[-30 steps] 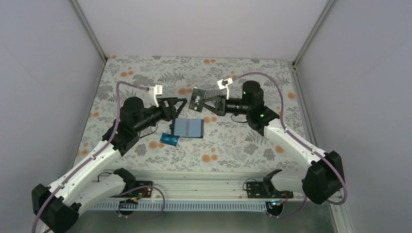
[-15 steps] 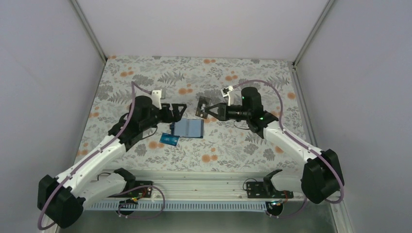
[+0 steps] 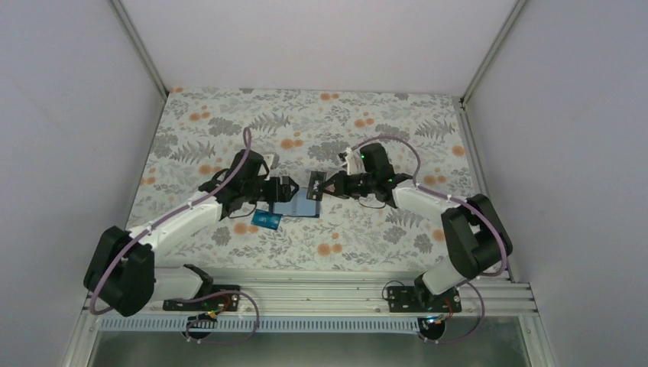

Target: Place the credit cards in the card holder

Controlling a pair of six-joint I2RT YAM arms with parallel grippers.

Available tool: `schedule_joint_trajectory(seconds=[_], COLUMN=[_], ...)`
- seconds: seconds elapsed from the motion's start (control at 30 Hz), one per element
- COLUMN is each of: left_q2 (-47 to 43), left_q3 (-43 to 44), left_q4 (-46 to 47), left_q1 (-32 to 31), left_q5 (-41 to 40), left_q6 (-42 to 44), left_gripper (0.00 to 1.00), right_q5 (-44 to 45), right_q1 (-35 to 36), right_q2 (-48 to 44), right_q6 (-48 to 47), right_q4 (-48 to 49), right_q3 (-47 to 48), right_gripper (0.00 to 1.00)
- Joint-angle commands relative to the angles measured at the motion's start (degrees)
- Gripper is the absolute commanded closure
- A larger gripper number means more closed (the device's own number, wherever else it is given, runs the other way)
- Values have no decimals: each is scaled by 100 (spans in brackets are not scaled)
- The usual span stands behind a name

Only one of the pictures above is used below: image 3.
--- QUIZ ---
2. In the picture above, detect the aluminium rail frame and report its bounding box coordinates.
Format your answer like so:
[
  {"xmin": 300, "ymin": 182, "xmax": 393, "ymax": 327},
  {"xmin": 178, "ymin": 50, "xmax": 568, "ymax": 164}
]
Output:
[{"xmin": 63, "ymin": 269, "xmax": 555, "ymax": 366}]

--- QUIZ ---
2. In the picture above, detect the blue credit card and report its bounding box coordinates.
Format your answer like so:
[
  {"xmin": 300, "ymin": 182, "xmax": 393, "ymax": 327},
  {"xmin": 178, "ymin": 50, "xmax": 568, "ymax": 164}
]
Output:
[{"xmin": 251, "ymin": 209, "xmax": 283, "ymax": 230}]

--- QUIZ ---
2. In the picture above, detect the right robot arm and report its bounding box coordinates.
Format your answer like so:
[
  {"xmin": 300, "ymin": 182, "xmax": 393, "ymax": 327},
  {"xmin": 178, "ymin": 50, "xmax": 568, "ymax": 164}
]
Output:
[{"xmin": 317, "ymin": 143, "xmax": 513, "ymax": 311}]

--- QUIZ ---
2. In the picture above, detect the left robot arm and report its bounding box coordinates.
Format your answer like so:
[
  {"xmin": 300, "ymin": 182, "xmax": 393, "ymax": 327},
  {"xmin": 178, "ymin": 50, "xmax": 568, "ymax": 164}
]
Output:
[{"xmin": 83, "ymin": 150, "xmax": 299, "ymax": 317}]

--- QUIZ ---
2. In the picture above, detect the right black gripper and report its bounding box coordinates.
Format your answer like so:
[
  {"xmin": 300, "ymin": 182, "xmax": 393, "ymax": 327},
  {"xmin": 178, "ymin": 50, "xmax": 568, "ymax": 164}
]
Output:
[{"xmin": 318, "ymin": 170, "xmax": 376, "ymax": 200}]

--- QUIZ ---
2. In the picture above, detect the floral table mat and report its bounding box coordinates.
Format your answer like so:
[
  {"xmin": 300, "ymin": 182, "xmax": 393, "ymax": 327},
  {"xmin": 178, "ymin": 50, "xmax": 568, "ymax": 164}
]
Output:
[{"xmin": 128, "ymin": 88, "xmax": 475, "ymax": 271}]

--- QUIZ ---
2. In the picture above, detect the perforated cable duct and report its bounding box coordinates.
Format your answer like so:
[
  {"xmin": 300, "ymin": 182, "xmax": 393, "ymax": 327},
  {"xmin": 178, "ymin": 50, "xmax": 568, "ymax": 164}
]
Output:
[{"xmin": 99, "ymin": 315, "xmax": 420, "ymax": 334}]

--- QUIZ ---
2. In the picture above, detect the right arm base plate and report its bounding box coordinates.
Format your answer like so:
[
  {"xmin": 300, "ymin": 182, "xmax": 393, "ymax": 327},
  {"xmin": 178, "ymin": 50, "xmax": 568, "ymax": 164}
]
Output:
[{"xmin": 386, "ymin": 285, "xmax": 462, "ymax": 313}]

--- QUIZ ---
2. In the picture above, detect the blue card holder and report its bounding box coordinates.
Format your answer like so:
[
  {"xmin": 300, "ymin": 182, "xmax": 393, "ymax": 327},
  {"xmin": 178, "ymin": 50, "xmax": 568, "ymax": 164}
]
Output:
[{"xmin": 269, "ymin": 187, "xmax": 320, "ymax": 218}]

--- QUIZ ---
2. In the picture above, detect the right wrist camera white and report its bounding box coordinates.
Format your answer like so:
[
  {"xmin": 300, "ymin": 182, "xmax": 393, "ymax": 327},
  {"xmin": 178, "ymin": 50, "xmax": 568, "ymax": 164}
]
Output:
[{"xmin": 339, "ymin": 147, "xmax": 361, "ymax": 175}]

